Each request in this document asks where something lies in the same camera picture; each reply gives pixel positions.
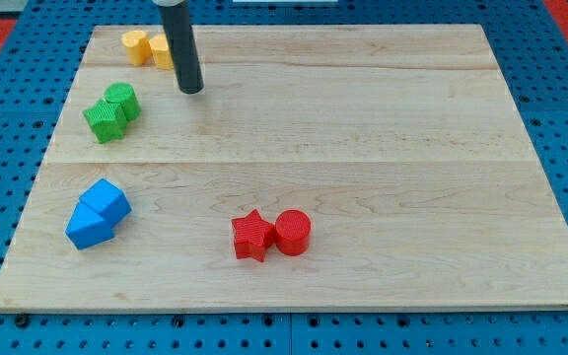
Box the wooden board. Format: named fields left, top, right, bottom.
left=0, top=25, right=568, bottom=315

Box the blue triangle block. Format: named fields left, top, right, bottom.
left=65, top=202, right=114, bottom=249

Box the green star block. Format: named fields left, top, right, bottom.
left=83, top=100, right=127, bottom=144

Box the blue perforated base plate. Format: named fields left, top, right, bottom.
left=0, top=1, right=568, bottom=354

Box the red cylinder block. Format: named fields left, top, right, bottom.
left=275, top=209, right=312, bottom=256

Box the blue cube block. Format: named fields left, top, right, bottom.
left=80, top=178, right=132, bottom=227

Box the red star block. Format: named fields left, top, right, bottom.
left=231, top=209, right=275, bottom=262

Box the yellow hexagon block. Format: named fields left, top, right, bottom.
left=149, top=34, right=174, bottom=70

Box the yellow heart block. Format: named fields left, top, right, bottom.
left=120, top=30, right=152, bottom=66

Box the green cylinder block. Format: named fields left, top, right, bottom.
left=104, top=82, right=141, bottom=121

